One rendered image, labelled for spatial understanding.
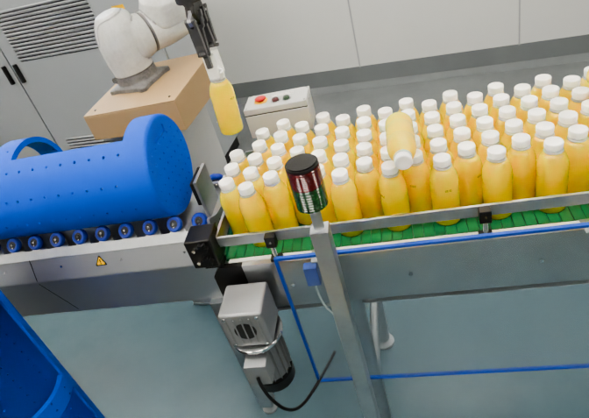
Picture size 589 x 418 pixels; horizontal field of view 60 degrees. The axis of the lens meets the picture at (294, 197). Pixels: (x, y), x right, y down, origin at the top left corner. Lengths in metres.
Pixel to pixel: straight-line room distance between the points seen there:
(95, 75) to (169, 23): 1.42
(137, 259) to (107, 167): 0.31
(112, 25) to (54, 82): 1.64
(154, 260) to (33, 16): 2.19
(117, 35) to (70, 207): 0.74
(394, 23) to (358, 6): 0.29
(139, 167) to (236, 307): 0.42
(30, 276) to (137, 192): 0.54
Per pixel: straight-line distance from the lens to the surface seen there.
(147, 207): 1.40
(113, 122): 1.98
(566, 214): 1.33
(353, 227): 1.23
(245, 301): 1.29
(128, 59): 2.00
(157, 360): 2.50
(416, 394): 2.06
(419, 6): 3.99
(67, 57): 3.44
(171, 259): 1.51
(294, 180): 0.94
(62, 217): 1.53
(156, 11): 2.01
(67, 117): 3.69
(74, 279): 1.69
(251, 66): 4.38
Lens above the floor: 1.74
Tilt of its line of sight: 35 degrees down
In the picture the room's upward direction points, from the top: 17 degrees counter-clockwise
